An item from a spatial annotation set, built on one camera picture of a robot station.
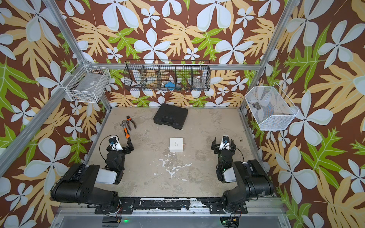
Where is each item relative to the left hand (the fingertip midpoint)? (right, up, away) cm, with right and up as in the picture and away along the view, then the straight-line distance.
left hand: (122, 138), depth 88 cm
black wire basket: (+27, +43, +10) cm, 52 cm away
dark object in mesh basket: (+84, +20, -2) cm, 86 cm away
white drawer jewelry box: (+33, -5, +8) cm, 35 cm away
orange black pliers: (-4, +12, +23) cm, 26 cm away
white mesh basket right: (+91, +19, -4) cm, 93 cm away
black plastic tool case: (+29, +15, +18) cm, 38 cm away
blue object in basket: (+30, +35, +6) cm, 46 cm away
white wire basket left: (-21, +34, -3) cm, 40 cm away
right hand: (+64, 0, +1) cm, 64 cm away
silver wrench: (-7, +9, +20) cm, 23 cm away
